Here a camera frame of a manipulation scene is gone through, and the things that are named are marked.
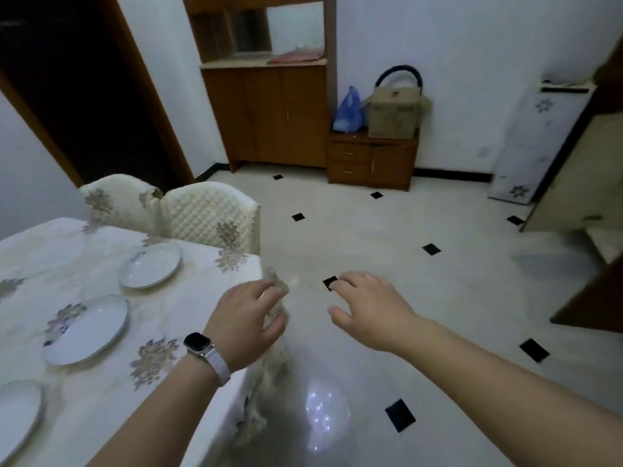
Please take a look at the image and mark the person's left hand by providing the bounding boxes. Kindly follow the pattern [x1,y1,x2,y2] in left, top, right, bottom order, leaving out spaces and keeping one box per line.
[203,279,291,374]

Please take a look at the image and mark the person's right hand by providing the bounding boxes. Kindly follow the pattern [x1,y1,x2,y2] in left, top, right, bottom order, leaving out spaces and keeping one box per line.
[328,270,422,355]

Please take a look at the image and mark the white cartoon print plate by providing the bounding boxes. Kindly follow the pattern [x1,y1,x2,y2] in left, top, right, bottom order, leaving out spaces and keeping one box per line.
[41,294,131,367]
[119,241,184,290]
[0,379,47,464]

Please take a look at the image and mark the brown wooden cabinet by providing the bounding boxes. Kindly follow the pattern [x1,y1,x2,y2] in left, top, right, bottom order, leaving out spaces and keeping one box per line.
[520,38,623,334]

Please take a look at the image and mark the person's right forearm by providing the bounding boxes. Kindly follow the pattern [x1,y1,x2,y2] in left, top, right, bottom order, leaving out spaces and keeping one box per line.
[397,318,623,467]

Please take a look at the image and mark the low brown drawer chest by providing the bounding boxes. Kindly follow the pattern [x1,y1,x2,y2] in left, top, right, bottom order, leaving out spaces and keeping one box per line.
[326,128,421,192]

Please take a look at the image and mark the white floral narrow cabinet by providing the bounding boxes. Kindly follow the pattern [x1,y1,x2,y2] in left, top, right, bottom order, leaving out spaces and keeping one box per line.
[488,81,597,206]

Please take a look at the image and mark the smartwatch with white band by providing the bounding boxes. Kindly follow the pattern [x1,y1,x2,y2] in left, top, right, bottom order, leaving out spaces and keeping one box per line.
[183,331,232,387]

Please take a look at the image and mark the cloth-covered dining table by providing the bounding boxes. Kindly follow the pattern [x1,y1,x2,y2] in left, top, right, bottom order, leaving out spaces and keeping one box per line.
[0,217,293,467]

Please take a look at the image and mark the chair with quilted cream cover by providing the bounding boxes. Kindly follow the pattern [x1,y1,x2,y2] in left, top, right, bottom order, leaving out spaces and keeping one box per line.
[160,182,262,256]
[80,173,165,237]

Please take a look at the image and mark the cream floral tablecloth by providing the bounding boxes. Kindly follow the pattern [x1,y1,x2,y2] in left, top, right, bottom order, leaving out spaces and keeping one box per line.
[0,217,293,467]

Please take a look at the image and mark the open cardboard box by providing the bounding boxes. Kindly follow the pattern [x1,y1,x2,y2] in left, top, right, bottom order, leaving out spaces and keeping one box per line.
[362,86,433,140]

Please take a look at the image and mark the blue plastic bag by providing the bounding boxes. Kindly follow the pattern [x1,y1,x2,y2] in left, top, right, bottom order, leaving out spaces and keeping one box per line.
[332,86,366,134]

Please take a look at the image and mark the tall wooden hutch with mirror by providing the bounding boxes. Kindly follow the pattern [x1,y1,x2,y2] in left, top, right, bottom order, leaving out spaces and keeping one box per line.
[182,0,339,173]

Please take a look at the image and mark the black hoop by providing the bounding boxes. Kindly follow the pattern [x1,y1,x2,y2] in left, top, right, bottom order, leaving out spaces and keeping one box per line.
[374,65,423,91]

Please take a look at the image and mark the pink folded cloth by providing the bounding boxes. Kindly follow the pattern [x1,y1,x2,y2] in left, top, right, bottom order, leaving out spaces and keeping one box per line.
[266,48,326,66]

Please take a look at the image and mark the dark doorway wooden frame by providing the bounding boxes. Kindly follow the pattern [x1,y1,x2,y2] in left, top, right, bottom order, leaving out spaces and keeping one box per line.
[0,0,195,190]

